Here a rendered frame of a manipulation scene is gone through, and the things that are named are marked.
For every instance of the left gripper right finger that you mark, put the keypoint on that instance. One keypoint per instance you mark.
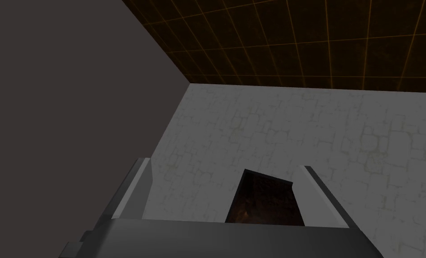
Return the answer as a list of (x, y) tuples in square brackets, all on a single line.
[(320, 204)]

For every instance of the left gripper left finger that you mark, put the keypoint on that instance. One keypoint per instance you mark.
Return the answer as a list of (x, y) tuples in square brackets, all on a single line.
[(134, 193)]

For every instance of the dark brown door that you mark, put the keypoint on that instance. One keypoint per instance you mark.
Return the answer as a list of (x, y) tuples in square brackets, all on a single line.
[(263, 200)]

